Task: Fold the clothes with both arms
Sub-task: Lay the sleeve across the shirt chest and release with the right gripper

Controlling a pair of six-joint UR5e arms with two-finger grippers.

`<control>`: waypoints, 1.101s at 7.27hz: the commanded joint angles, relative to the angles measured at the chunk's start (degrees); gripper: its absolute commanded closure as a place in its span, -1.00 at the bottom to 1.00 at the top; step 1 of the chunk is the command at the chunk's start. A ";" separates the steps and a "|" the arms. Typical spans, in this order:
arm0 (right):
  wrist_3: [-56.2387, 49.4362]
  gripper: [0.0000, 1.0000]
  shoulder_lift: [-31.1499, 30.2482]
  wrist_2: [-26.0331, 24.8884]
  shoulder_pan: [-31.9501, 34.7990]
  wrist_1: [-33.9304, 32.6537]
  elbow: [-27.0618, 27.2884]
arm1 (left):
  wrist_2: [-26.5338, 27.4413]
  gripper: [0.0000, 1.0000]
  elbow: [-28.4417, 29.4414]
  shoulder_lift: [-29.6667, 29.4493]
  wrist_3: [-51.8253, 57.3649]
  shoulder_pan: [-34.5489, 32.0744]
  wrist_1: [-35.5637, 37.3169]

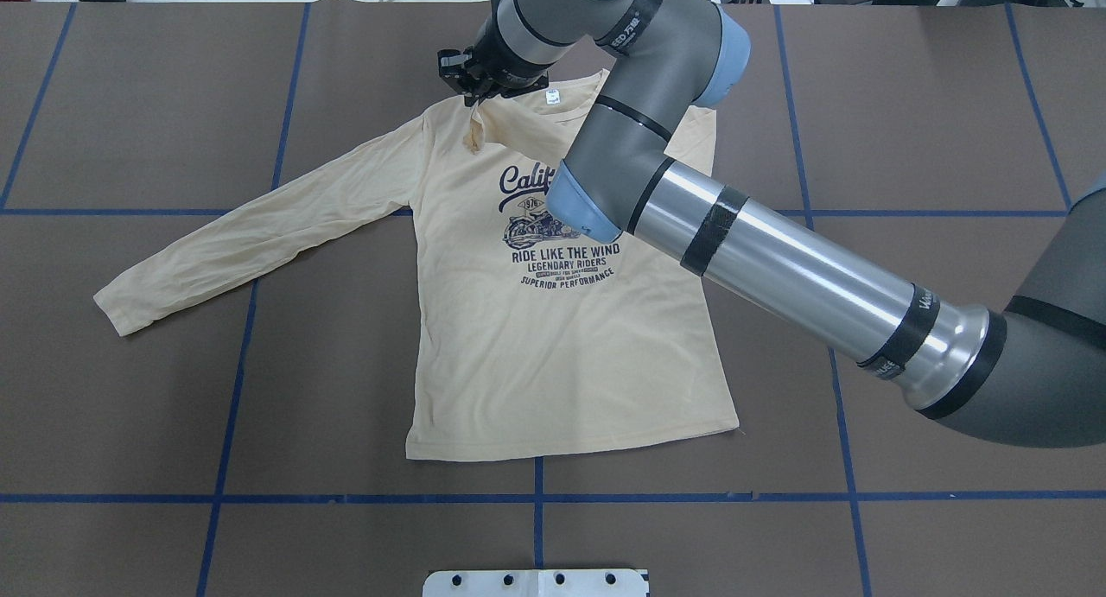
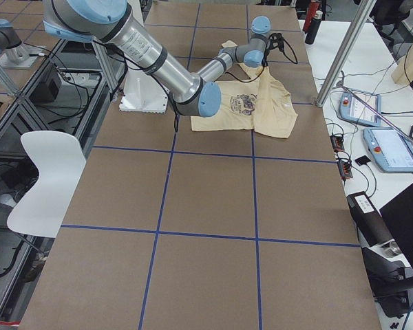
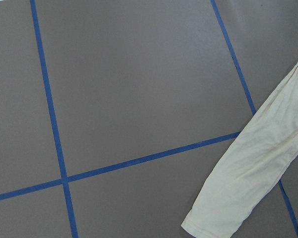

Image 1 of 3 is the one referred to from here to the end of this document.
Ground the cream long-sleeve graphic shirt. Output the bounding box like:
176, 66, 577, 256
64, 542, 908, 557
93, 69, 739, 460

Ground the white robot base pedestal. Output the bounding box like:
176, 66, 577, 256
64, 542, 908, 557
422, 568, 651, 596

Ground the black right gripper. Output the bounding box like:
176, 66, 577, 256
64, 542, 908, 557
437, 18, 550, 106

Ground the blue tape line lengthwise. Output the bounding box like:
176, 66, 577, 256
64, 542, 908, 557
196, 2, 312, 596

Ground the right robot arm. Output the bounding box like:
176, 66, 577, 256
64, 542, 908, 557
437, 0, 1105, 448

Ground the blue tape line crosswise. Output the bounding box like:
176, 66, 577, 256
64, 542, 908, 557
1, 490, 1105, 505

